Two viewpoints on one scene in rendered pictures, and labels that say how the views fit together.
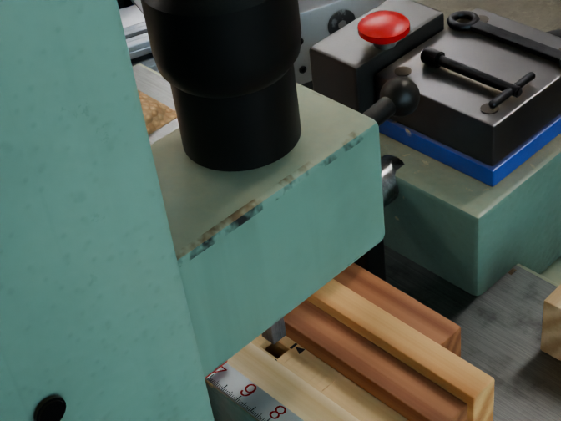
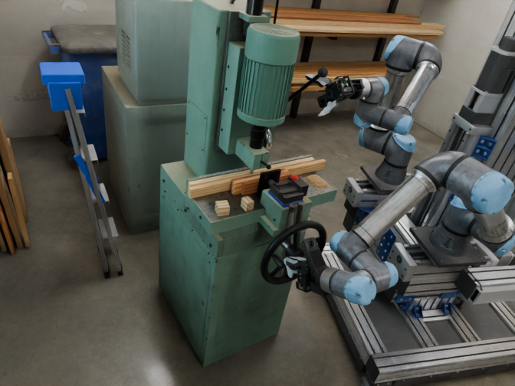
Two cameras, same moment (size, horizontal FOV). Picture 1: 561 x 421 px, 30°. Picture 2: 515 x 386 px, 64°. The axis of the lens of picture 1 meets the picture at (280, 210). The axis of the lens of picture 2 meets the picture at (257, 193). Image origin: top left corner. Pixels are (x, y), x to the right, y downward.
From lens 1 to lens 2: 1.53 m
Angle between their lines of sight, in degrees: 70
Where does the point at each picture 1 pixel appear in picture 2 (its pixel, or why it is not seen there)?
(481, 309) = (257, 201)
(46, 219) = (226, 116)
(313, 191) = (248, 152)
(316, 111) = (258, 152)
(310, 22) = (395, 250)
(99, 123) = (229, 114)
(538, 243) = (267, 210)
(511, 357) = not seen: hidden behind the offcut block
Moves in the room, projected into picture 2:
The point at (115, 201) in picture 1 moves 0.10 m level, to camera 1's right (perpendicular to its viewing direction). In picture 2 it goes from (228, 120) to (224, 132)
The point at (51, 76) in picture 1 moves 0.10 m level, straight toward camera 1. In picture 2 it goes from (228, 107) to (201, 105)
